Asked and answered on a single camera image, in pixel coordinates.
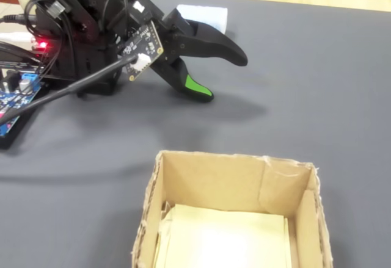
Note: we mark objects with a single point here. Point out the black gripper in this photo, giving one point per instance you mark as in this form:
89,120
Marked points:
152,8

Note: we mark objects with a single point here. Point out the light blue yarn block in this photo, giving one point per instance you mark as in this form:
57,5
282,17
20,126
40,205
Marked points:
207,14

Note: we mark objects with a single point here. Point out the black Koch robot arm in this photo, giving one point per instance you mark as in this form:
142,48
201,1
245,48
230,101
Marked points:
76,36

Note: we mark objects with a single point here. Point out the brown cardboard box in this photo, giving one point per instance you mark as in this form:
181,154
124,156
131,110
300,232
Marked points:
214,182

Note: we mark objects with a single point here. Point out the grey table mat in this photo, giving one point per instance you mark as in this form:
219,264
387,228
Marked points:
305,97

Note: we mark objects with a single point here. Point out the pale yellow paper sheet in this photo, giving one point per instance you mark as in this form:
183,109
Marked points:
226,237

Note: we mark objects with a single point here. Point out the blue controller circuit board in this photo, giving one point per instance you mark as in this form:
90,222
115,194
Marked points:
15,97

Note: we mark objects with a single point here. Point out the black camera circuit board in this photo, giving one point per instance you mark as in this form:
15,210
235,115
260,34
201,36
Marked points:
143,48

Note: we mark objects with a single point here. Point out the black board base plate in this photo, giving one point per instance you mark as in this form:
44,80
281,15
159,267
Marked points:
12,136

